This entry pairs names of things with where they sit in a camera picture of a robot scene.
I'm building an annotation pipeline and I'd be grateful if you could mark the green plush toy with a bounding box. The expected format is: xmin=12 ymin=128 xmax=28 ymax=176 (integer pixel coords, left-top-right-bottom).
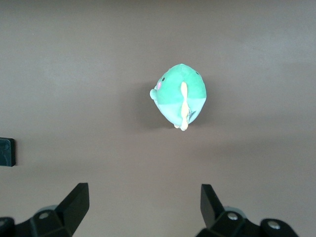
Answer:
xmin=149 ymin=63 xmax=207 ymax=131

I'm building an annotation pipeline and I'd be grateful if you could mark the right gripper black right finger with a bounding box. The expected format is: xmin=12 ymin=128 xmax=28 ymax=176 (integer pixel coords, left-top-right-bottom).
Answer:
xmin=196 ymin=184 xmax=261 ymax=237

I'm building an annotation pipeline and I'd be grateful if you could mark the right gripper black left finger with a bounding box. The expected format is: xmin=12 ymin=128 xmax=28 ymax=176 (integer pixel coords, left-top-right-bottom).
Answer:
xmin=14 ymin=182 xmax=89 ymax=237

